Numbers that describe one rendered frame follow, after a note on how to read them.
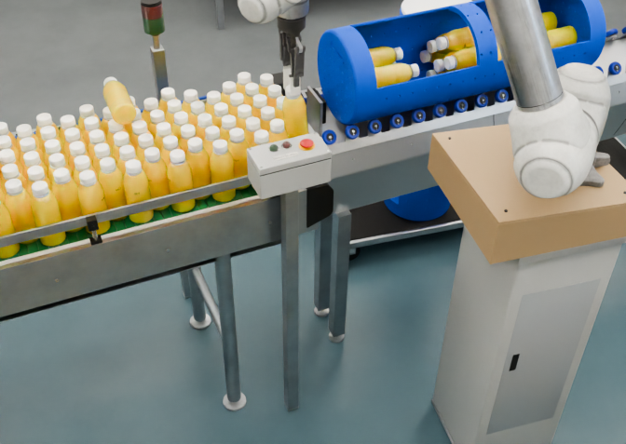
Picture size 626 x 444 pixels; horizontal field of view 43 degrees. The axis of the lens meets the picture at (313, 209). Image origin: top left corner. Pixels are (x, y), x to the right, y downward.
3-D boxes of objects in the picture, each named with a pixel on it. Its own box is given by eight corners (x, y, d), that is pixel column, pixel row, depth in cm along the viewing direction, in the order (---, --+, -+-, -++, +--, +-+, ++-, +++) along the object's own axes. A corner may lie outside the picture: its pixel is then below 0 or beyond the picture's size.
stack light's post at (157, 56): (195, 296, 319) (165, 49, 247) (184, 299, 318) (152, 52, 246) (192, 289, 322) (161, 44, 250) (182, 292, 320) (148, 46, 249)
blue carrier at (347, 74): (593, 84, 264) (617, 5, 245) (353, 143, 237) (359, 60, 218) (542, 43, 283) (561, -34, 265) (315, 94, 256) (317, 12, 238)
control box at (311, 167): (331, 181, 215) (332, 151, 208) (260, 200, 208) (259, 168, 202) (316, 161, 221) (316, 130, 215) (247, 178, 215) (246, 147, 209)
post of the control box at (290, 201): (298, 408, 279) (299, 182, 214) (288, 411, 278) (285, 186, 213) (294, 398, 282) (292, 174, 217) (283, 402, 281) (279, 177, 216)
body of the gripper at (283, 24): (311, 18, 204) (310, 49, 210) (298, 3, 210) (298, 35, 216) (283, 22, 202) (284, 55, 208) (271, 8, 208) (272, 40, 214)
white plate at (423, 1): (455, -14, 299) (455, -11, 300) (387, -3, 291) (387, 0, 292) (495, 18, 279) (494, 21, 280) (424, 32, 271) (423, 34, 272)
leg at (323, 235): (331, 315, 312) (335, 189, 271) (317, 319, 310) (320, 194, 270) (325, 304, 316) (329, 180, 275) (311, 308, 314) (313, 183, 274)
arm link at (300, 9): (301, -19, 207) (301, 3, 211) (267, -12, 204) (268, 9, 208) (315, -4, 201) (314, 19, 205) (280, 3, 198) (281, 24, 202)
